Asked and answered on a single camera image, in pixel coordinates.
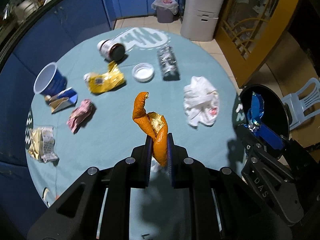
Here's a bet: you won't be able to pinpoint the blue foil wrapper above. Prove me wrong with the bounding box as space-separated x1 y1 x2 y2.
245 92 264 133

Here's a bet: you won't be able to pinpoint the orange gold snack wrapper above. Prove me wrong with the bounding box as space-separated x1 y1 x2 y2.
132 92 168 167

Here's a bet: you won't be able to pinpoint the yellow snack bag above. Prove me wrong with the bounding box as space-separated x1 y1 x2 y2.
83 61 126 94

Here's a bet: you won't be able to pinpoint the white plastic lid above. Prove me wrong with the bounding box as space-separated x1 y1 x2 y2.
132 62 154 82

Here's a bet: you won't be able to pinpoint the brown bottle white cap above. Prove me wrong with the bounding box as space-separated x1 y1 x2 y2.
97 40 126 62

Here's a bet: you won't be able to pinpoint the black round trash bin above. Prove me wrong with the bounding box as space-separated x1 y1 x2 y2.
240 84 290 138

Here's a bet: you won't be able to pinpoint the blue kitchen cabinets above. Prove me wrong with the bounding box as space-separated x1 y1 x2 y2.
0 0 185 238

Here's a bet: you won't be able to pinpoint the white plastic chair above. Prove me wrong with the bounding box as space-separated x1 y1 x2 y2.
281 77 319 131

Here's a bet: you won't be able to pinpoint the crumpled white tissue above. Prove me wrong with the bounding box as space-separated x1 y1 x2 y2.
183 76 220 127

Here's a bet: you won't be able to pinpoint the gold white snack packet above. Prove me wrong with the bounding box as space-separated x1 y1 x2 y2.
28 126 59 163

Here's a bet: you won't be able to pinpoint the pink crumpled wrapper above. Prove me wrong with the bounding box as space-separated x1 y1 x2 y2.
66 99 95 134

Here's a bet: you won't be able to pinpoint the blue gold crushed carton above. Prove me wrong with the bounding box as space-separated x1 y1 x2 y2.
44 87 78 114

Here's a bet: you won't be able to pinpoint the white drawer cabinet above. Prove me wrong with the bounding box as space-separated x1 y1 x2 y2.
181 0 224 42

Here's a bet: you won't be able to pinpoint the grey bin with bag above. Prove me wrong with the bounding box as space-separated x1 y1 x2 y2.
151 0 178 23

